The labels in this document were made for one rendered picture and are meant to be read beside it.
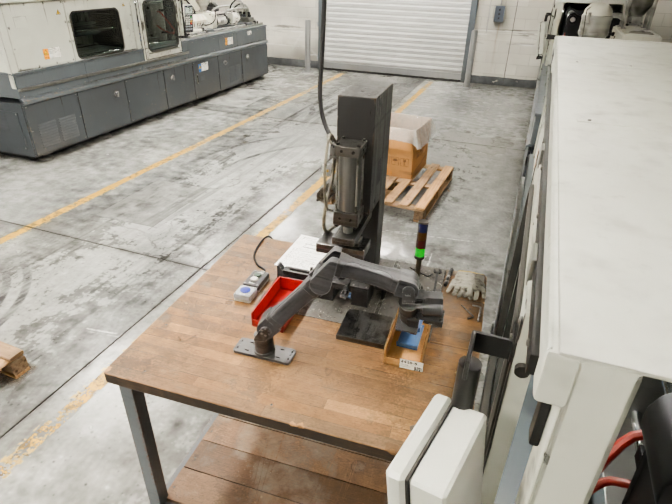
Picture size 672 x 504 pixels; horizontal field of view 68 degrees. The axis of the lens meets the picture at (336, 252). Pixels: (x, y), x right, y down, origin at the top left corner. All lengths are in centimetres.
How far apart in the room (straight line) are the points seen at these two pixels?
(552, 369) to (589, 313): 9
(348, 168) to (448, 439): 111
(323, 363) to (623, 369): 120
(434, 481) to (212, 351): 116
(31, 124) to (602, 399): 625
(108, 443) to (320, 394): 147
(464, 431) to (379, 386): 86
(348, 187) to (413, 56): 940
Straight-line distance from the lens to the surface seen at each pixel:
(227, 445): 235
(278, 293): 197
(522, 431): 147
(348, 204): 172
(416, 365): 165
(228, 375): 165
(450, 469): 72
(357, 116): 171
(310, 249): 226
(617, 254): 79
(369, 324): 179
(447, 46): 1088
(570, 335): 59
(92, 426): 290
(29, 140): 655
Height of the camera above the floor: 202
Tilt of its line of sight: 30 degrees down
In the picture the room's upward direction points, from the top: 1 degrees clockwise
